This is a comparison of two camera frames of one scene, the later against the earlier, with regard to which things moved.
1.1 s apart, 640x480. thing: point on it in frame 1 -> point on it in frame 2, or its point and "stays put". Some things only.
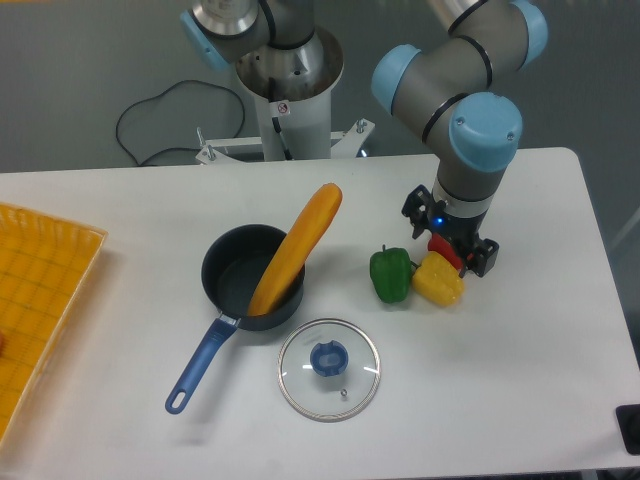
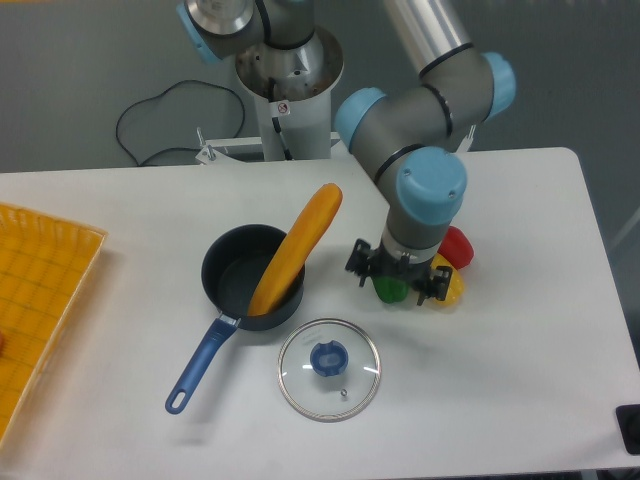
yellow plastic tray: (45, 263) stays put
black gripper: (462, 231) -> (418, 275)
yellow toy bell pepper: (439, 280) stays put
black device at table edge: (628, 418) stays put
